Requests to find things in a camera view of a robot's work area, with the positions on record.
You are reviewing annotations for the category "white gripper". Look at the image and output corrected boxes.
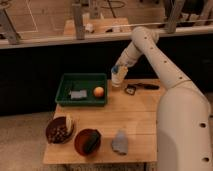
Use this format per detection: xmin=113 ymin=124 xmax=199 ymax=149
xmin=111 ymin=65 xmax=128 ymax=87

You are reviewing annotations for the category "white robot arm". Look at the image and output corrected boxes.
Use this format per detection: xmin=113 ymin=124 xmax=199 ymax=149
xmin=111 ymin=27 xmax=213 ymax=171

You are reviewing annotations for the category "green plastic tray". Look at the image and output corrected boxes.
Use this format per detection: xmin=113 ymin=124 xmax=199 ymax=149
xmin=55 ymin=73 xmax=107 ymax=106

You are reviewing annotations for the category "grey sponge in tray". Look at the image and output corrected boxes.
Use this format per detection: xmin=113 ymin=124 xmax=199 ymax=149
xmin=69 ymin=90 xmax=87 ymax=100

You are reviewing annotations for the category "black marker pen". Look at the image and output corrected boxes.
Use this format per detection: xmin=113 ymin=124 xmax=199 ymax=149
xmin=133 ymin=83 xmax=159 ymax=90

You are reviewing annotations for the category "small black square object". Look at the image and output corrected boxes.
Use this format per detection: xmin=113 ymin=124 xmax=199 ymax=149
xmin=125 ymin=84 xmax=136 ymax=95

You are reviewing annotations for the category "orange round fruit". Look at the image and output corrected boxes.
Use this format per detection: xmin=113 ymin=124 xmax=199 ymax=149
xmin=93 ymin=86 xmax=104 ymax=98

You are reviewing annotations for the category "wooden background table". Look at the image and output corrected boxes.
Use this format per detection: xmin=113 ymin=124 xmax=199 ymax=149
xmin=63 ymin=18 xmax=131 ymax=36

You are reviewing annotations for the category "white object on background table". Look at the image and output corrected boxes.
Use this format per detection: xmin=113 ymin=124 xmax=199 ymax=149
xmin=85 ymin=23 xmax=94 ymax=33

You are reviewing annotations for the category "yellow banana piece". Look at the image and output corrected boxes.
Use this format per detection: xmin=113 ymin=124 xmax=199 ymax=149
xmin=66 ymin=115 xmax=72 ymax=134

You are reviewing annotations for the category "dark green object in bowl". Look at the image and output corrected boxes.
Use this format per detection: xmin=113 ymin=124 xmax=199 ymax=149
xmin=83 ymin=131 xmax=101 ymax=154

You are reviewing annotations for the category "brown bowl with green item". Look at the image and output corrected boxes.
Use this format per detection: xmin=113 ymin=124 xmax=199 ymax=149
xmin=74 ymin=129 xmax=101 ymax=157

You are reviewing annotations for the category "brown bowl with banana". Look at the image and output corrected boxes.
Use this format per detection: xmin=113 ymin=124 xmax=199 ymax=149
xmin=46 ymin=116 xmax=74 ymax=144

